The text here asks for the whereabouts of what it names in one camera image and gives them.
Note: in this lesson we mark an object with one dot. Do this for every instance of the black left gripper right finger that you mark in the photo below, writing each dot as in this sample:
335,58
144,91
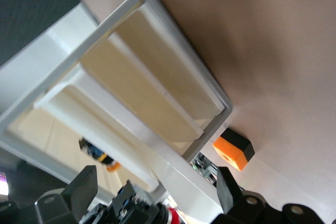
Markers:
228,195

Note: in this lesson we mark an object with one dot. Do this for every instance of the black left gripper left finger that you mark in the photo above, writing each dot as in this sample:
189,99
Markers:
78,195

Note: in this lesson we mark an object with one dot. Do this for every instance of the white drawer cabinet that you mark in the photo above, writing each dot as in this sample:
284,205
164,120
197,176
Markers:
39,51

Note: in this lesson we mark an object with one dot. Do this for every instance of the brown table mat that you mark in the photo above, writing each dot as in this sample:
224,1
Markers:
262,51

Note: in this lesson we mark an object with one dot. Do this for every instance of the orange button enclosure box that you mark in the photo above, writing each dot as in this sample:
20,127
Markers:
231,153

